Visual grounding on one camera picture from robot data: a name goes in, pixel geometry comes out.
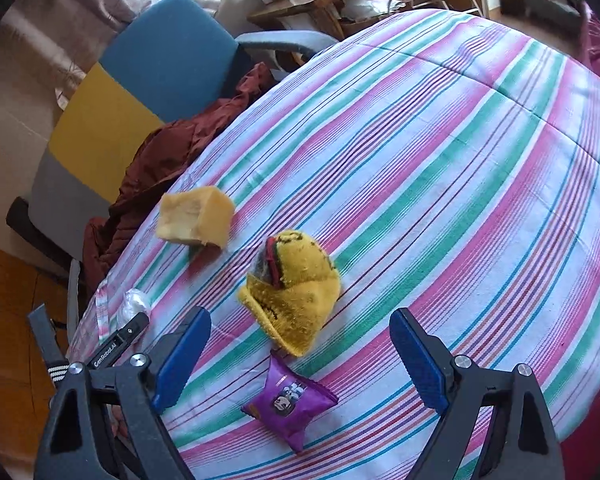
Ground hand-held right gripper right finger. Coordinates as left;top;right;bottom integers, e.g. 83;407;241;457
389;307;566;480

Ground clear plastic wrap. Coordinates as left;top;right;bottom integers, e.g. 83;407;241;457
122;289;152;322

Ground maroon garment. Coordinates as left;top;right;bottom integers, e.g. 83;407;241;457
82;62;281;291

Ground white plastic bag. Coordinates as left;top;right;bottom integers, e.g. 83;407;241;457
340;0;396;20

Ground yellow smiley cloth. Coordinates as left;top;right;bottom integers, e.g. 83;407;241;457
237;229;342;358

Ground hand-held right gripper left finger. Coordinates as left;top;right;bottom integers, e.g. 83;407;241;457
32;306;213;480

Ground patterned beige curtain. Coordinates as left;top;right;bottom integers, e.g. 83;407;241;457
0;0;153;111

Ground purple snack packet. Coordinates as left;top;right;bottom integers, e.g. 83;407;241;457
240;352;340;454

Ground striped tablecloth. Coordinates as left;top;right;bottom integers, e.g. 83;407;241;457
67;7;600;480

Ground grey yellow blue chair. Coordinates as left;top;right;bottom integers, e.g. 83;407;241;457
5;0;341;341

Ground yellow sponge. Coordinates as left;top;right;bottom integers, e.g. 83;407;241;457
156;186;236;251

